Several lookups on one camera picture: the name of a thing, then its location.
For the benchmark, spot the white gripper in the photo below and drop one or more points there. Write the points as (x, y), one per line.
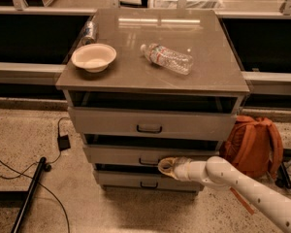
(184, 170)

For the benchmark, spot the grey drawer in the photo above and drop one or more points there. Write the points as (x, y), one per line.
(138, 156)
(153, 124)
(144, 181)

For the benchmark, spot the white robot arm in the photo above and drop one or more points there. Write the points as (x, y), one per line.
(218, 173)

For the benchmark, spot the grey bottom drawer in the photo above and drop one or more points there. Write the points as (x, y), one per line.
(144, 181)

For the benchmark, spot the grey drawer cabinet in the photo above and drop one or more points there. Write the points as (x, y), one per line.
(215, 84)

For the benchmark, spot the grey top drawer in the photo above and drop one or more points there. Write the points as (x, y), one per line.
(153, 124)

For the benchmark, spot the orange backpack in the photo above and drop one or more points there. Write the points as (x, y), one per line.
(254, 147)

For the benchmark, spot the black power adapter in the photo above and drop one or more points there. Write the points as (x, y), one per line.
(63, 142)

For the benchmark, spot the clear plastic water bottle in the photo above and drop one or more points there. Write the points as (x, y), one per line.
(172, 60)

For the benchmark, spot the black object beside backpack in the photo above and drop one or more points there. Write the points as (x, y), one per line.
(283, 179)

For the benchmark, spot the black metal floor pole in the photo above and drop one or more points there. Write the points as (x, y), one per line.
(29, 195)

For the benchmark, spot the white paper bowl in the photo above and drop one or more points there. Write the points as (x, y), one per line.
(93, 58)

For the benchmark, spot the silver soda can on cabinet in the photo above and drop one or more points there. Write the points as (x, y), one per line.
(89, 33)

